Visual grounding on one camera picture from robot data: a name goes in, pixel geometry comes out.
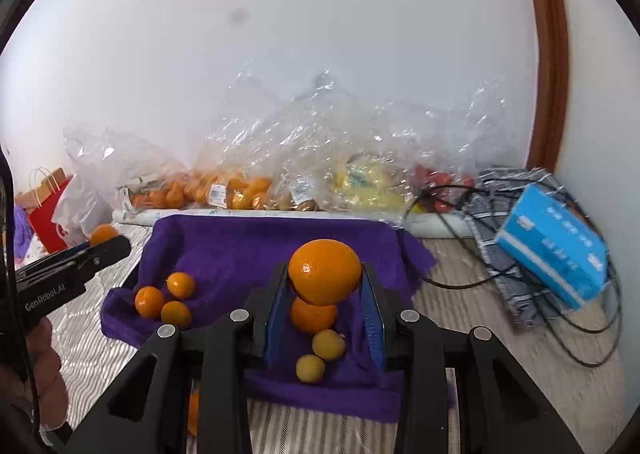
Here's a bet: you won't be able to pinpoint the purple towel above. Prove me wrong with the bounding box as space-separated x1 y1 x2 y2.
100 214 458 424

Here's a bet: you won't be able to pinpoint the white plastic bag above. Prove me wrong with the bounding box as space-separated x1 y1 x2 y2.
51 174 113 247

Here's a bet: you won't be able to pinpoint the clear bag of yellow fruit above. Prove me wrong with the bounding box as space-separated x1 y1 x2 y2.
285 69 416 215

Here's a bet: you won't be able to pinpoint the brown paper bag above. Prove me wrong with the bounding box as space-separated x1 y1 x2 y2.
15 167 71 210

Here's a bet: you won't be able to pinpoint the black cable bundle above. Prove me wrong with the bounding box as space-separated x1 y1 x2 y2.
402 184 623 367

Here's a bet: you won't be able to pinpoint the small yellow fruit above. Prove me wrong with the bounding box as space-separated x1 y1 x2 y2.
295 354 326 383
312 329 346 361

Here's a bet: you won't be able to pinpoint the striped quilted bed cover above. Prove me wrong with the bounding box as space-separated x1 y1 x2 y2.
37 221 623 454

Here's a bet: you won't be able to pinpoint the large orange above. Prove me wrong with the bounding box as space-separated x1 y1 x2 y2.
288 239 363 306

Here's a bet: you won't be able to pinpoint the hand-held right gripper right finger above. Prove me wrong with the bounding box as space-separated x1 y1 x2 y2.
361 261 586 454

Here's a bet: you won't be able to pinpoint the person's left hand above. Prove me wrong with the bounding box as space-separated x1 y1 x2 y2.
22 317 70 432

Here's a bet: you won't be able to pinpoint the clear bag of leafy oranges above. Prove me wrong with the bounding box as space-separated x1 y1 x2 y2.
65 127 191 210

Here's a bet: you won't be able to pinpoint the red paper bag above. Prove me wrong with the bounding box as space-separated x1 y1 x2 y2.
27 169 76 255

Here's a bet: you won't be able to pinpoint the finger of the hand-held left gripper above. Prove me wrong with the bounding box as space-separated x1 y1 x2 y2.
15 235 132 287
47 241 98 262

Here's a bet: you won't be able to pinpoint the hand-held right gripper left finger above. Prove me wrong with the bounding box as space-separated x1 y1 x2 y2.
75 261 292 454

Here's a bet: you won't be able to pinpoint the brown wooden door frame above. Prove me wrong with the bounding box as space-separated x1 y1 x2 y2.
515 0 571 172

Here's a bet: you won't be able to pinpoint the blue tissue pack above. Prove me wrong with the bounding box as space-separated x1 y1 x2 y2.
495 183 610 311

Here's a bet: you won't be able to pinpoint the clear bag of red fruit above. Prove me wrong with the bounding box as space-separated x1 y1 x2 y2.
380 79 506 215

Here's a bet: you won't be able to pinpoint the dark checked cloth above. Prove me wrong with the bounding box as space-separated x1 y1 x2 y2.
462 167 576 332

